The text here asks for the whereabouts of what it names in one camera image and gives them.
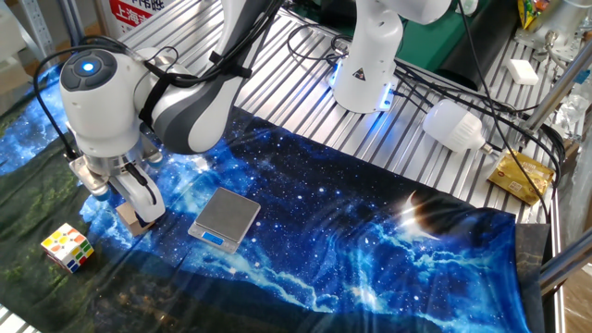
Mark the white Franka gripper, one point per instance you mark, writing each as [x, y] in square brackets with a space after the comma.
[156, 214]

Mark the light wooden cube block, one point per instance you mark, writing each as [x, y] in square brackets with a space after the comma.
[126, 219]

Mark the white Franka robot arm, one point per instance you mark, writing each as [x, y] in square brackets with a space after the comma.
[102, 120]

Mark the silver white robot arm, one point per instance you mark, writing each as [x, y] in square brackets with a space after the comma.
[562, 23]

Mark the silver digital pocket scale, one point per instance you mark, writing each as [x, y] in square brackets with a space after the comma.
[226, 213]

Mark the Rubik's cube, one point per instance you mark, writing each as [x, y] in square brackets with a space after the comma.
[67, 247]

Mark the galaxy print cloth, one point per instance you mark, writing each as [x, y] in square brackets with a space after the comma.
[324, 231]

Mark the red white sign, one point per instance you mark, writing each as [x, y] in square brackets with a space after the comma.
[139, 16]

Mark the white LED bulb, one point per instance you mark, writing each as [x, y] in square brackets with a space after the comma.
[451, 125]

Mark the green mat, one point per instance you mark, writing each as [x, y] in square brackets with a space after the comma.
[425, 46]

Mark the black rolled mat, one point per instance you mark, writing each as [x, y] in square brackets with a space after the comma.
[481, 51]

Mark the gold snack packet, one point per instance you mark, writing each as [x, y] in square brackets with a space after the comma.
[520, 178]

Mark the small white box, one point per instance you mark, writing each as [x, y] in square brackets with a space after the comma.
[522, 71]

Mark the colourful snack bag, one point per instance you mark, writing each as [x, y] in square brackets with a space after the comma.
[532, 14]

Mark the perforated steel post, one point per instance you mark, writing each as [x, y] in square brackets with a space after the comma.
[37, 28]

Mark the grey frame bar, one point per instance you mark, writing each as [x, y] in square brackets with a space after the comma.
[569, 263]

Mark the round aluminium frame post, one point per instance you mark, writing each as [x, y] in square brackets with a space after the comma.
[559, 83]

